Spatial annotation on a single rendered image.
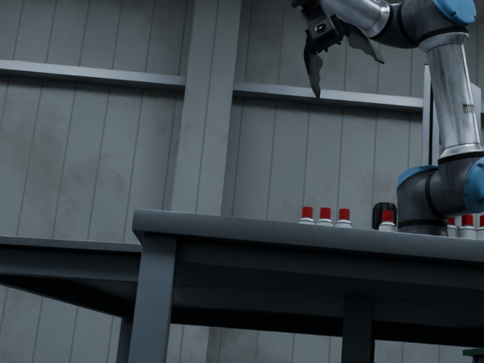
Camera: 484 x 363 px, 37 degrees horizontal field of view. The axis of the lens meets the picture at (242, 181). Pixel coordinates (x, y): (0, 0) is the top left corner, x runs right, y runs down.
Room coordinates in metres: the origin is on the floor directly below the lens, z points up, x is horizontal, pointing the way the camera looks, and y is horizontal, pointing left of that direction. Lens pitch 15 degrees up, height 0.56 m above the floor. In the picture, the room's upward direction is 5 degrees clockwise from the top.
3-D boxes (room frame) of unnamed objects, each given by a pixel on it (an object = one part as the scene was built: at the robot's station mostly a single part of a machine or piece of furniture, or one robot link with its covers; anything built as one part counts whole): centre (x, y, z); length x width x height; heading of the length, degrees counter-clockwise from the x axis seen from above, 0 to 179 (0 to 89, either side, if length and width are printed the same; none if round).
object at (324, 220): (2.21, -0.27, 0.98); 0.05 x 0.05 x 0.20
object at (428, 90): (2.01, -0.53, 1.17); 0.04 x 0.04 x 0.67; 79
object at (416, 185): (1.71, -0.44, 1.02); 0.13 x 0.12 x 0.14; 34
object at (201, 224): (1.71, -0.27, 0.81); 0.90 x 0.90 x 0.04; 0
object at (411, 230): (1.72, -0.44, 0.90); 0.15 x 0.15 x 0.10
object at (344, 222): (2.20, -0.32, 0.98); 0.05 x 0.05 x 0.20
